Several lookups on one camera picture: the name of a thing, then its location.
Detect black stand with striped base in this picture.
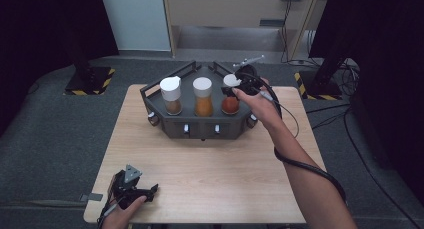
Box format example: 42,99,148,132
294,52,351,101
63,45,116,97

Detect person's left hand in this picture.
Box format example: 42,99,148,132
100,173,147,229

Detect left hand-held gripper cable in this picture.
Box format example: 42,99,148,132
95,174,122,229

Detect jar with red spice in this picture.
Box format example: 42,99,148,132
220,73,242,116

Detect hand-held gripper cable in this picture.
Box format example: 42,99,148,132
95,174,122,229
237,71,348,204

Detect black floor cable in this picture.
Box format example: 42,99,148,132
305,103,424,229

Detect jar with orange spice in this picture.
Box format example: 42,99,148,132
192,76,215,118

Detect person's right hand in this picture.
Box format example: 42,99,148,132
231,77,285,130

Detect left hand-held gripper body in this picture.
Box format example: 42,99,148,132
111,162,148,209

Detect right hand-held gripper cable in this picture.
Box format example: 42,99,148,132
237,71,348,204

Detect grey tape piece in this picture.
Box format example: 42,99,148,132
79,192,104,203

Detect white panel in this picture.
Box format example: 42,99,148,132
98,0,172,52

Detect dark curtain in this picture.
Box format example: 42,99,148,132
0,0,120,139
309,0,424,197

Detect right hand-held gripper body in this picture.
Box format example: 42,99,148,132
232,54,266,97

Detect black socket cables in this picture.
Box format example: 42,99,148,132
279,0,313,66

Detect jar with brown spice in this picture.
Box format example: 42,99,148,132
159,75,184,117

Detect black corner rack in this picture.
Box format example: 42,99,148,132
140,60,267,140

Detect tangled cable bundle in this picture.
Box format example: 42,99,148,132
335,59,362,97

